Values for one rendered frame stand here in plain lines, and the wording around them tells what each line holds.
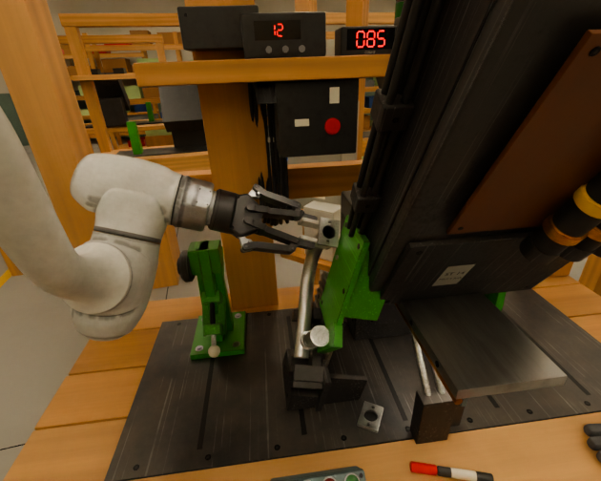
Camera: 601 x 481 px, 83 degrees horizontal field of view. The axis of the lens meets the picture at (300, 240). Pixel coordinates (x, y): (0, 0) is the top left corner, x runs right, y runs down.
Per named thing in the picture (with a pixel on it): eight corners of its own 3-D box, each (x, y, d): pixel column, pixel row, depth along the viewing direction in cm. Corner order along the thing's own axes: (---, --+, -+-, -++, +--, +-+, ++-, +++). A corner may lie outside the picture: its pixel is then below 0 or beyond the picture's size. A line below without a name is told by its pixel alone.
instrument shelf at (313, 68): (583, 69, 71) (590, 47, 69) (136, 87, 62) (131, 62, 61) (504, 69, 93) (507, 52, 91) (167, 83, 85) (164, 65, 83)
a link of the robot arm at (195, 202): (184, 165, 56) (220, 175, 58) (182, 187, 64) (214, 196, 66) (172, 215, 53) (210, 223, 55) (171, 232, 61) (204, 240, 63)
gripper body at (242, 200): (208, 223, 55) (262, 236, 58) (217, 177, 58) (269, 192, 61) (203, 236, 62) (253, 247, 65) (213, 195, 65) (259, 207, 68)
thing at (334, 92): (357, 154, 74) (360, 77, 67) (279, 158, 73) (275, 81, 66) (343, 143, 85) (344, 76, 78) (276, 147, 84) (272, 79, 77)
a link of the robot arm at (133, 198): (184, 177, 64) (168, 245, 63) (93, 154, 60) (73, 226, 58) (183, 163, 54) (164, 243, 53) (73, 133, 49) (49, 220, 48)
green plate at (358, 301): (371, 346, 64) (410, 249, 55) (329, 342, 62) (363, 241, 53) (355, 308, 74) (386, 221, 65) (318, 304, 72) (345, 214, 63)
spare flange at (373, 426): (363, 403, 70) (364, 400, 70) (383, 409, 68) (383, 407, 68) (357, 426, 65) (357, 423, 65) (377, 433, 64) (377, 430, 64)
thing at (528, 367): (561, 390, 48) (568, 375, 47) (453, 406, 46) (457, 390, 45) (432, 257, 83) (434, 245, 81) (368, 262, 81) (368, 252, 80)
